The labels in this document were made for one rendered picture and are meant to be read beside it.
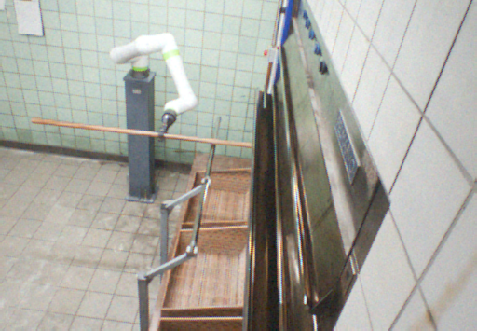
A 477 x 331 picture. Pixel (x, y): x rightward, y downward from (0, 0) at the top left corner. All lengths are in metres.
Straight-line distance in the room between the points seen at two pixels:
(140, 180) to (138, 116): 0.66
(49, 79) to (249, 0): 1.97
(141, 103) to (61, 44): 1.01
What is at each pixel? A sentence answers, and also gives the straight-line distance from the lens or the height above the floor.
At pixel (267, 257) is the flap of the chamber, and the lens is 1.41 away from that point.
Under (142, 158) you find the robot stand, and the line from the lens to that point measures 3.43.
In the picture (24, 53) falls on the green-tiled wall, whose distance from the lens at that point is 4.01.
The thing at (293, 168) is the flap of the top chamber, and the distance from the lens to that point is 1.28.
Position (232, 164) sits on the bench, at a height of 0.58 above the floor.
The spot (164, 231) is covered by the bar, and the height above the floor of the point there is 0.77.
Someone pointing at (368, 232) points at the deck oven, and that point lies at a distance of 0.70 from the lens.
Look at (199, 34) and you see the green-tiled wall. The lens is 3.40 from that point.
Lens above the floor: 2.45
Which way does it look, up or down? 34 degrees down
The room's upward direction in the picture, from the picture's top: 8 degrees clockwise
